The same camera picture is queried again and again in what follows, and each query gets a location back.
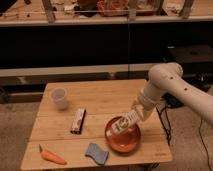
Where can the white plastic cup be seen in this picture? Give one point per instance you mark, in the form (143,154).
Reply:
(59,98)

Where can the wooden folding table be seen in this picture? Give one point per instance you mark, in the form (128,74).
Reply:
(102,100)

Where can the black box on shelf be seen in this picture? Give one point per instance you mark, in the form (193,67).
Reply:
(193,59)

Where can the orange object on shelf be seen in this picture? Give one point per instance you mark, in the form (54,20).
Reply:
(112,7)

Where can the chocolate bar packet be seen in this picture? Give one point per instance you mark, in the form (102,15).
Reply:
(78,120)

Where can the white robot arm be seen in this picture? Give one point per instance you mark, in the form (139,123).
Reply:
(167,78)

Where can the orange ceramic bowl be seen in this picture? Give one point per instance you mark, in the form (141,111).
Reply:
(126,142)

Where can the orange toy carrot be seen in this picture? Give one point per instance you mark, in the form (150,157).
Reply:
(49,156)

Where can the blue sponge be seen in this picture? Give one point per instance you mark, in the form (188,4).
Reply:
(97,154)

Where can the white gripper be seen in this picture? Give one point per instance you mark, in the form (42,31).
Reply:
(143,112)

